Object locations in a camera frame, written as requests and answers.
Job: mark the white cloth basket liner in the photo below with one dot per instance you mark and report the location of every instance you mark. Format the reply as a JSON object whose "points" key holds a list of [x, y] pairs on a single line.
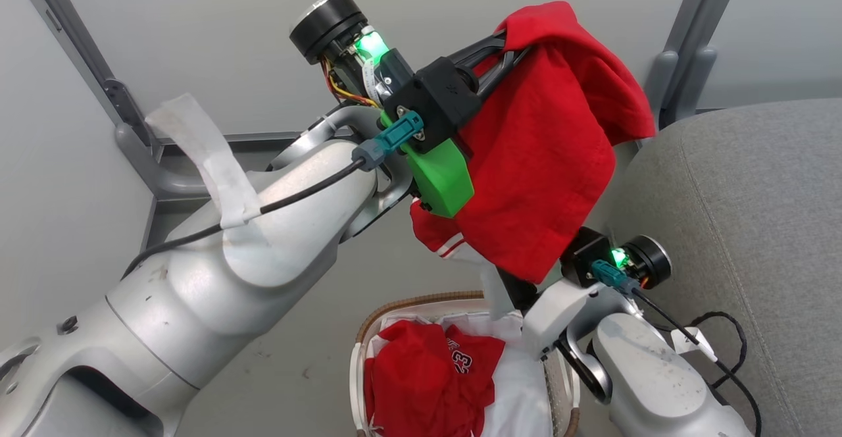
{"points": [[520, 397]]}

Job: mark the white tape strip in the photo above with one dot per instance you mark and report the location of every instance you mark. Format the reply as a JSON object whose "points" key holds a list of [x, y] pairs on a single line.
{"points": [[204, 141]]}

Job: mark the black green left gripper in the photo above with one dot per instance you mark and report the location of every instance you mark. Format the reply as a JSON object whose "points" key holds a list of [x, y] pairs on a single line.
{"points": [[434, 104]]}

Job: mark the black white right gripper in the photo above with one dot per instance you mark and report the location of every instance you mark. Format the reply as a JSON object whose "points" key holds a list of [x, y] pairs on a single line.
{"points": [[585, 256]]}

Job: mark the grey partition post with bracket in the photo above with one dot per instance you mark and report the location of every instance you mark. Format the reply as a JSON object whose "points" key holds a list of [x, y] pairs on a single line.
{"points": [[79, 42]]}

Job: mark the red garment with striped trim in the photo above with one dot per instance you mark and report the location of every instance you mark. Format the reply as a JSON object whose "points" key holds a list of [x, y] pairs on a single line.
{"points": [[546, 147]]}

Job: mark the grey partition bottom rail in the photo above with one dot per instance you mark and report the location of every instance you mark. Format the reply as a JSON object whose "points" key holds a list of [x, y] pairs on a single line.
{"points": [[263, 139]]}

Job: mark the grey fabric sofa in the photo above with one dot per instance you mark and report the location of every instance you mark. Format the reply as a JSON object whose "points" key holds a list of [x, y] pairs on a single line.
{"points": [[756, 213]]}

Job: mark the red jersey with number print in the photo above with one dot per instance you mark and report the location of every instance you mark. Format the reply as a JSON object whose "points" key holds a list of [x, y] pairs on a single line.
{"points": [[421, 378]]}

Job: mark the small white tape tag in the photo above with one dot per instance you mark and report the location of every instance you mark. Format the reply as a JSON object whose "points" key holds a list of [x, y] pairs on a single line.
{"points": [[694, 343]]}

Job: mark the white woven laundry basket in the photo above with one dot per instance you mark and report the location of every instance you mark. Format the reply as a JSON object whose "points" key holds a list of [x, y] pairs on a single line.
{"points": [[421, 301]]}

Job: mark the grey partition foot bar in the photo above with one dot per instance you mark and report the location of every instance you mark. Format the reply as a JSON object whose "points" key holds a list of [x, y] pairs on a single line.
{"points": [[164, 183]]}

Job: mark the grey partition post with feet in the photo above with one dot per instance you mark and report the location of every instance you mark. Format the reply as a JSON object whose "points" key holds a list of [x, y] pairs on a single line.
{"points": [[691, 49]]}

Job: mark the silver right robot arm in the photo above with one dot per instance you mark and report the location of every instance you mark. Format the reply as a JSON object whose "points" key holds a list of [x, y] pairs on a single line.
{"points": [[651, 371]]}

